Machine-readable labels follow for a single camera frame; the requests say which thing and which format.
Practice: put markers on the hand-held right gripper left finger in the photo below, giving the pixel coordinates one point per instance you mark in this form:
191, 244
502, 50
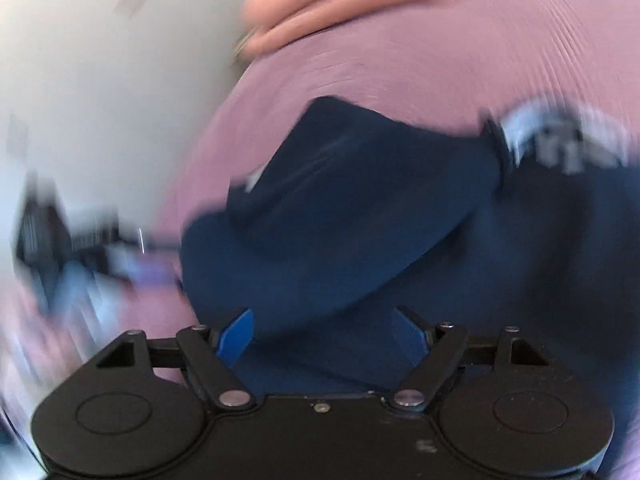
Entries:
235, 338

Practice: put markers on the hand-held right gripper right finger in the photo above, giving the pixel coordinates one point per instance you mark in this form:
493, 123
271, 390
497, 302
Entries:
408, 336

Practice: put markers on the navy blue garment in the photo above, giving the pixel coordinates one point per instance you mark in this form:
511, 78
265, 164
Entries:
390, 240

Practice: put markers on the pink bed sheet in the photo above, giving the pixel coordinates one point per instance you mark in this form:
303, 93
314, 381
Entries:
400, 60

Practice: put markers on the pink pillow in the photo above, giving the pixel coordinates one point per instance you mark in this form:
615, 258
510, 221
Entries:
345, 0

